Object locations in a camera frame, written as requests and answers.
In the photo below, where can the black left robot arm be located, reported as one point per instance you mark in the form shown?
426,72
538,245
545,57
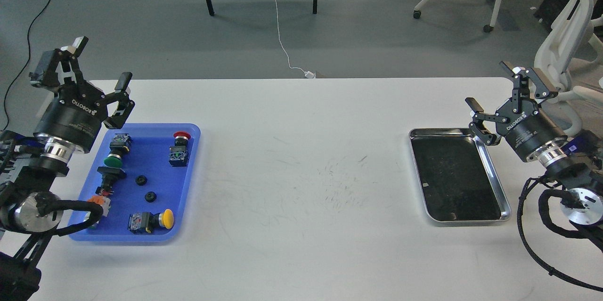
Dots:
29,165

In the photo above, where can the white office chair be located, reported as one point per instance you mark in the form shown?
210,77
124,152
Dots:
572,45

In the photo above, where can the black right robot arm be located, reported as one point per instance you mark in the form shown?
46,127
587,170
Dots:
571,203

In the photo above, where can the blue plastic tray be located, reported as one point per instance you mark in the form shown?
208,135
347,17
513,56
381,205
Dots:
148,157

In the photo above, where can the green push button switch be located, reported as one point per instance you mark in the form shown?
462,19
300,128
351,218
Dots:
119,147

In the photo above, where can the red push button switch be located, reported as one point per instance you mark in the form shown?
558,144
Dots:
179,153

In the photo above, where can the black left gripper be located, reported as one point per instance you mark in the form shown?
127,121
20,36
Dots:
78,109

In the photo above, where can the silver metal tray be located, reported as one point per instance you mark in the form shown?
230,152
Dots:
457,177

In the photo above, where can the black selector switch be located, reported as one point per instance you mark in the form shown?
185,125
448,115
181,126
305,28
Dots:
110,175

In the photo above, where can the yellow push button switch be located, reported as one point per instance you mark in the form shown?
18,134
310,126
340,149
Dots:
146,222

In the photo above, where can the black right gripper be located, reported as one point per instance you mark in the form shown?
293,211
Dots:
526,128

